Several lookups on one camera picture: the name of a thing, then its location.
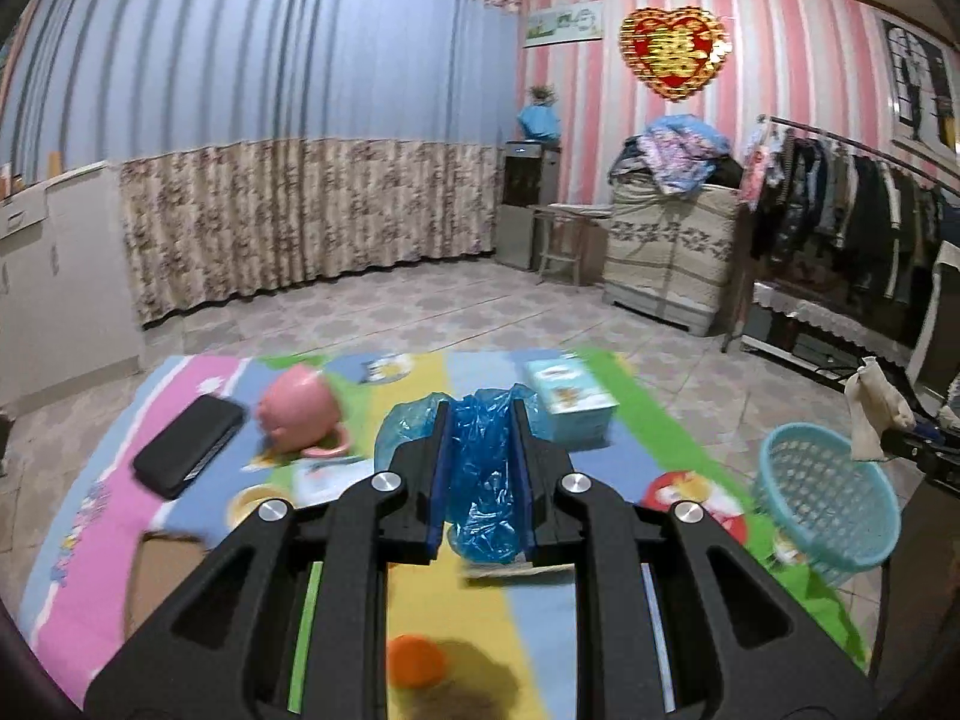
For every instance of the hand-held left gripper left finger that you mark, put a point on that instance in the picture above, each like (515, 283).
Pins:
(442, 465)

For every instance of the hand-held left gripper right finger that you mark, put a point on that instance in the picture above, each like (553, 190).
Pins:
(520, 465)

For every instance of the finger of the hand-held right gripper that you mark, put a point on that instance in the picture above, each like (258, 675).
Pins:
(922, 441)

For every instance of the blue plastic bag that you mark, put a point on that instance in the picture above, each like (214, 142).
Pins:
(480, 480)

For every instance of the teal plastic basket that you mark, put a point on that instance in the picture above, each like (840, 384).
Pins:
(825, 510)

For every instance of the pink pig-shaped mug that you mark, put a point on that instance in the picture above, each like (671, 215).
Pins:
(296, 409)

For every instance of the orange fruit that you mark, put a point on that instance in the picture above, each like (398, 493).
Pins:
(416, 660)

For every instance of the brown cardboard piece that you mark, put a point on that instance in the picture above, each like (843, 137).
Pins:
(161, 570)

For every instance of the teal tissue box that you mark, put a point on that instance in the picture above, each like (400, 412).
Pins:
(570, 397)

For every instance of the low cabinet with lace cloth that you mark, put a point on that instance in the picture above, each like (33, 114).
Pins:
(825, 315)

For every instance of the wooden stool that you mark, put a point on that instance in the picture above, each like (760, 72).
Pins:
(562, 240)

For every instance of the row of hanging clothes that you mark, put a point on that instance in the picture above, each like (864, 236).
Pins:
(855, 202)

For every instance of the black case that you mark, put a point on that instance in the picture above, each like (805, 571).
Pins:
(187, 446)

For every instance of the cabinet with patterned cover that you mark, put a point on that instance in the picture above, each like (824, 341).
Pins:
(667, 255)

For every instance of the grey water dispenser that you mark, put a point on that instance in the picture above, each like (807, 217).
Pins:
(529, 202)

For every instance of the metal clothes rack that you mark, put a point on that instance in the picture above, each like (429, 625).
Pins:
(825, 133)

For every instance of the colourful striped play mat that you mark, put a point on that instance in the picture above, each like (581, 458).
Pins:
(112, 540)

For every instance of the pile of folded clothes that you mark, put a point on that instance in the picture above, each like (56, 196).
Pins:
(675, 150)

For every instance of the blue and floral curtain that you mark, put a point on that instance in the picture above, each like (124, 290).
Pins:
(300, 127)

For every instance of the small potted plant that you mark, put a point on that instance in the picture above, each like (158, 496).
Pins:
(542, 95)

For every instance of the white cabinet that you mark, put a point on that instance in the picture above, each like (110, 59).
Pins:
(67, 277)

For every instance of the red and gold heart decoration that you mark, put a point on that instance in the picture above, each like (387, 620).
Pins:
(673, 52)

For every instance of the framed wall poster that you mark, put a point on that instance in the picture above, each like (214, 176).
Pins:
(919, 90)

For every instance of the long wall banner picture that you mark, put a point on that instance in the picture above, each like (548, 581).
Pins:
(564, 22)

